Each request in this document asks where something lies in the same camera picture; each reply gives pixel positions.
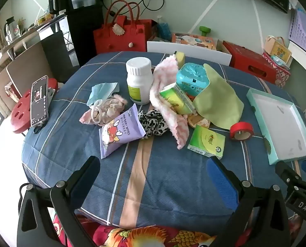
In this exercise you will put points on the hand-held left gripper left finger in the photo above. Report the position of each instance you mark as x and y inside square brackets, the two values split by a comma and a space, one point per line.
[89, 173]

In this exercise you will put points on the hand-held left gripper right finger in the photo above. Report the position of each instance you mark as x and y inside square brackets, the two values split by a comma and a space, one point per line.
[219, 182]

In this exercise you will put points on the teal shallow box tray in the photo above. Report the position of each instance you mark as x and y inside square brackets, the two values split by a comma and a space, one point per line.
[279, 126]

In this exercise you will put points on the purple wet wipes packet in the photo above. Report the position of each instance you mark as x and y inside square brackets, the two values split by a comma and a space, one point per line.
[119, 133]

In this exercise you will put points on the red tape roll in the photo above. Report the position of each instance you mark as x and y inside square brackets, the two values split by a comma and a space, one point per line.
[241, 130]

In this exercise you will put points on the pink floral scrunchie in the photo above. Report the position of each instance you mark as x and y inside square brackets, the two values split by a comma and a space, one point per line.
[104, 112]

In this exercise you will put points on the leopard print scrunchie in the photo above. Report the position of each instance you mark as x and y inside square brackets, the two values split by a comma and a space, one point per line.
[153, 124]

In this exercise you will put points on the light green cloth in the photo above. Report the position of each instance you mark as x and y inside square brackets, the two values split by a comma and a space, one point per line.
[219, 100]

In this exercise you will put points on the blue face mask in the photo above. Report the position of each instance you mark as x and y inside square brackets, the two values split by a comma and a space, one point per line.
[101, 91]

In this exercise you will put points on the pink fluffy towel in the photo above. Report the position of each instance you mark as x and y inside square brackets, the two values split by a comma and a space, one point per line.
[159, 92]

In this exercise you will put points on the blue plaid blanket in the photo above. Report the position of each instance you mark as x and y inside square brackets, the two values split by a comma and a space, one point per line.
[155, 175]

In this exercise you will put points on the red printed cloth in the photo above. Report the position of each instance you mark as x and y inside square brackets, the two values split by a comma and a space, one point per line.
[142, 236]

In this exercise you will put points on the black smartphone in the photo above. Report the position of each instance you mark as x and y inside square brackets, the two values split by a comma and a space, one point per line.
[39, 100]

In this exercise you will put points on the red plastic stool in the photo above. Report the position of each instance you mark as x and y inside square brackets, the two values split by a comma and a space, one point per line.
[20, 113]

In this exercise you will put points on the red patterned gift box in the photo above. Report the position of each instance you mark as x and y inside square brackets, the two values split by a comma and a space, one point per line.
[281, 74]

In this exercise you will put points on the white plastic bottle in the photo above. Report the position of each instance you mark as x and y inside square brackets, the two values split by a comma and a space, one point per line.
[139, 82]

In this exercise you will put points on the teal embossed box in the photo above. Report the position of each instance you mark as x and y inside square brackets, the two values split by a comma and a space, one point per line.
[191, 78]

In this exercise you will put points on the teal wipes packet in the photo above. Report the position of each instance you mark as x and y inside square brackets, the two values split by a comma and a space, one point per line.
[280, 61]

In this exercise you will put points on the white desk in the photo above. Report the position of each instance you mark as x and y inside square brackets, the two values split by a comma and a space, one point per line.
[303, 55]

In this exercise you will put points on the red cardboard box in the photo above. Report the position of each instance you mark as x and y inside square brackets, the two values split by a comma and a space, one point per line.
[248, 59]

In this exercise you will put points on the black chair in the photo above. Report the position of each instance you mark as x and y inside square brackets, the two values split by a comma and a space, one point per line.
[56, 54]

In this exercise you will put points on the brown chair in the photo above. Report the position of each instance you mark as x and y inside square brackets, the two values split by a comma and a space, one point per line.
[22, 69]

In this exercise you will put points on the yellow sponge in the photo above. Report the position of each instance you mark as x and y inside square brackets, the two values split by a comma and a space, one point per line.
[180, 58]

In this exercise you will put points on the purple calendar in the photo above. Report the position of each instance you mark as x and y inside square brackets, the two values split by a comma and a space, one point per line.
[300, 28]

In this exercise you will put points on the red felt handbag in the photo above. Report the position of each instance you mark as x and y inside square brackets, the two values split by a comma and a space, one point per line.
[122, 36]

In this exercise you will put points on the black cabinet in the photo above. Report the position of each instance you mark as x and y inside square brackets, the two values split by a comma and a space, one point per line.
[83, 30]

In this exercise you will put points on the orange toy box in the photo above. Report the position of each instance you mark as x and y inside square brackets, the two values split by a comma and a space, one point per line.
[194, 41]

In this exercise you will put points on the blue mesh bag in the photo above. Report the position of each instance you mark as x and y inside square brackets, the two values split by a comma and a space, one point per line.
[164, 29]

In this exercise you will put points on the glass kettle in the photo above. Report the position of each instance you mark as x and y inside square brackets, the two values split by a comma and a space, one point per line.
[10, 30]

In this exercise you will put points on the black kettle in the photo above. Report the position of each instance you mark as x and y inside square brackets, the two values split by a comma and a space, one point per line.
[58, 2]

